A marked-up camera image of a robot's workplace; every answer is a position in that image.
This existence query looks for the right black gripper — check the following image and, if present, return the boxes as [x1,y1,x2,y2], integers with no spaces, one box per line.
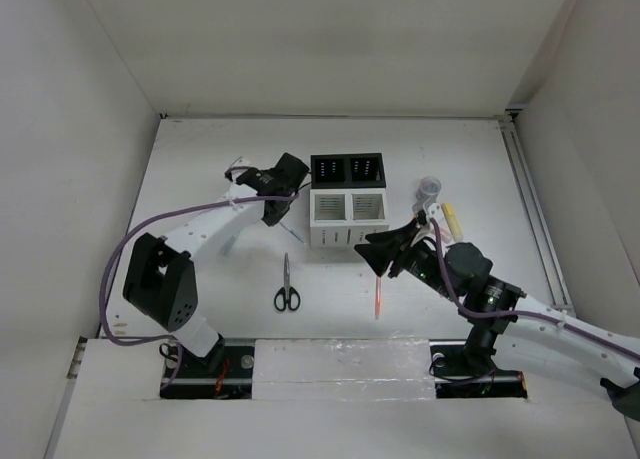
[353,218,460,302]

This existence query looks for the orange pen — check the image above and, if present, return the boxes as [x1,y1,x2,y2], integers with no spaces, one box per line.
[374,276,384,321]

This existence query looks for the blue pen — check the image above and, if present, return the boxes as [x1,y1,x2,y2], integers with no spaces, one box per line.
[279,223,306,245]

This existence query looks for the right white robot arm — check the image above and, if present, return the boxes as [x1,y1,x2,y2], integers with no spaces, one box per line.
[355,220,639,420]

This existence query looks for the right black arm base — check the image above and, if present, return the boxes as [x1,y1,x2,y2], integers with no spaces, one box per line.
[428,326,528,399]

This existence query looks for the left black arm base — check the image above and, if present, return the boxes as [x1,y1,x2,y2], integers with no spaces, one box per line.
[158,339,256,400]

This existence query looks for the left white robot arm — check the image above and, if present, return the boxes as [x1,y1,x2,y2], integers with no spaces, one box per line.
[123,153,310,376]

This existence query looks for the black two-slot pen holder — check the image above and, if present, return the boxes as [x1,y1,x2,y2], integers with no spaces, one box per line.
[310,153,386,189]

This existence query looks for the white two-slot pen holder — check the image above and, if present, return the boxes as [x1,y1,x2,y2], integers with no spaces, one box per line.
[309,188,389,249]

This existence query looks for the orange highlighter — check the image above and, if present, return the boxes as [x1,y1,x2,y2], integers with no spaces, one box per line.
[440,228,453,243]

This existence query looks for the yellow highlighter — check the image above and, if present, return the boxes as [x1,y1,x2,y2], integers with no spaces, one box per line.
[441,203,464,242]

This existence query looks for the clear jar of clips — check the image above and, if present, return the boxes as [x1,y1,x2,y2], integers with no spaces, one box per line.
[416,176,442,204]

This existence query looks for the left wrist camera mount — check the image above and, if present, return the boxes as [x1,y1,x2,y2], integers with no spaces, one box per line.
[224,156,254,182]

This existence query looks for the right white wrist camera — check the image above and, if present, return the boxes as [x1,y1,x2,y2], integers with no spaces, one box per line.
[412,200,443,230]

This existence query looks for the black handled scissors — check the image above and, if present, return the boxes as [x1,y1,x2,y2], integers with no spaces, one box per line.
[273,254,301,312]

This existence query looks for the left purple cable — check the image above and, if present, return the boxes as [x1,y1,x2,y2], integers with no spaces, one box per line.
[99,166,301,398]

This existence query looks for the aluminium rail right side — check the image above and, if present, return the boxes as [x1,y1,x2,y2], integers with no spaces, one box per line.
[498,109,575,313]

